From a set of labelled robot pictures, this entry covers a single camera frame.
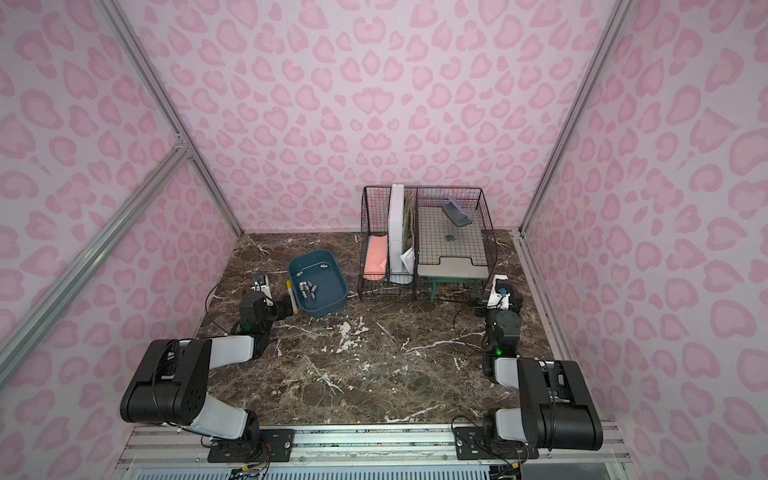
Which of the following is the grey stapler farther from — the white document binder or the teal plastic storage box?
the teal plastic storage box

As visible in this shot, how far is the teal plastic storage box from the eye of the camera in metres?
1.02

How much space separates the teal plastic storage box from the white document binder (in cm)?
21

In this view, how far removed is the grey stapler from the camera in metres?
0.94

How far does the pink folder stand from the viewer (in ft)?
3.37

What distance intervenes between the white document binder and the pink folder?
5cm

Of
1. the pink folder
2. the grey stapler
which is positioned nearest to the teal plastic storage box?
the pink folder

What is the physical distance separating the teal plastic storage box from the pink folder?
99 millimetres

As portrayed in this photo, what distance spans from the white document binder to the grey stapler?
0.16 metres

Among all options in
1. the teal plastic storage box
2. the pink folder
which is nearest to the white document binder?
the pink folder

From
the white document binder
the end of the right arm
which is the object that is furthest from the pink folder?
the end of the right arm

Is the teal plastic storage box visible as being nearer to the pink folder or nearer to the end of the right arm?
the pink folder

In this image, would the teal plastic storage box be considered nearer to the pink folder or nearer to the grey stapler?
the pink folder

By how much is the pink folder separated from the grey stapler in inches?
10.3

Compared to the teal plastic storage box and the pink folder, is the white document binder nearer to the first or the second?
the pink folder
